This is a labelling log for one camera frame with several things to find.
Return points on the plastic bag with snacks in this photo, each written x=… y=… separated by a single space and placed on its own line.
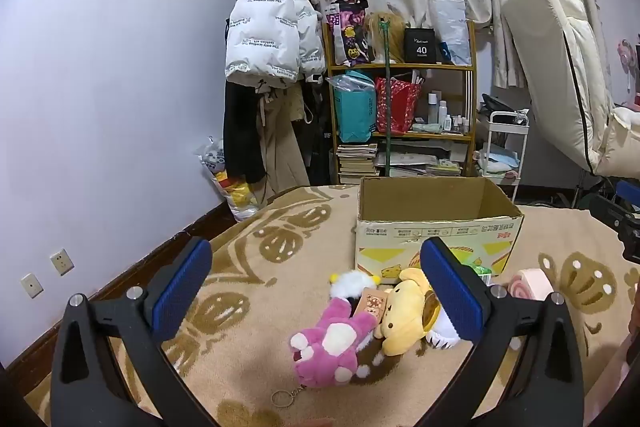
x=235 y=192

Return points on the brown patterned hang tag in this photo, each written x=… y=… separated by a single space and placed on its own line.
x=375 y=306

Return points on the metal keyring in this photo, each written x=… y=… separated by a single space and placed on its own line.
x=282 y=398

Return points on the black trousers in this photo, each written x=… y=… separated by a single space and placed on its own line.
x=242 y=132

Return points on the clear plastic bag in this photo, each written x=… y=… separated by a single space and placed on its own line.
x=452 y=27

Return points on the pile of papers and booklets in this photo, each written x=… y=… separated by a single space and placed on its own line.
x=425 y=162

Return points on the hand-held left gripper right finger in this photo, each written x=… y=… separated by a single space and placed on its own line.
x=450 y=292

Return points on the green tissue pack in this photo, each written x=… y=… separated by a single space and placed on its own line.
x=477 y=269

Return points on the white trolley cart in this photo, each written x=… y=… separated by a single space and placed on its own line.
x=500 y=142

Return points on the wooden shelf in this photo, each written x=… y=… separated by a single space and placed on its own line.
x=400 y=68

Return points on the person's right forearm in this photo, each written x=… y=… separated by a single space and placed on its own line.
x=622 y=387

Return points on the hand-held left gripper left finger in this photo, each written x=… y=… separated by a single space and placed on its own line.
x=182 y=292

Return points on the white and black plush toy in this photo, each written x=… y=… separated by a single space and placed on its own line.
x=352 y=284

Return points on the black box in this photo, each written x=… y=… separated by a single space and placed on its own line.
x=421 y=47

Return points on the blonde wig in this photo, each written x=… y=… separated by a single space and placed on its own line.
x=395 y=37

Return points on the red gift bag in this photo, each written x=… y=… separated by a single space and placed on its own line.
x=400 y=107

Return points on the white wall socket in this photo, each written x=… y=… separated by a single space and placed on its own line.
x=32 y=286
x=62 y=262

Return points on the group of cosmetic bottles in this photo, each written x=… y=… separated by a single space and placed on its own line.
x=445 y=117

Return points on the printed cardboard box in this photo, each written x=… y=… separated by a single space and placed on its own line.
x=435 y=227

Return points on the stack of books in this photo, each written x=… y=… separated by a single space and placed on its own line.
x=357 y=162

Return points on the white puffer jacket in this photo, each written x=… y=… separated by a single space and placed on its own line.
x=265 y=32

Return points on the yellow plush dog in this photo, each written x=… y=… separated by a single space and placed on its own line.
x=400 y=322

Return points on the green pole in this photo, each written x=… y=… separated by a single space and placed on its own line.
x=387 y=107

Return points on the pink plush toy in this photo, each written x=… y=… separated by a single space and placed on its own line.
x=325 y=342

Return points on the teal bag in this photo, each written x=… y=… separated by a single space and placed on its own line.
x=355 y=112

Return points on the pink roll plush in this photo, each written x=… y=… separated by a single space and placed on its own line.
x=532 y=284

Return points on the beige trousers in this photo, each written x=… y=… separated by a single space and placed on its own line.
x=282 y=142

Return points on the purple printed bag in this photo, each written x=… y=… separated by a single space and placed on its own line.
x=350 y=32

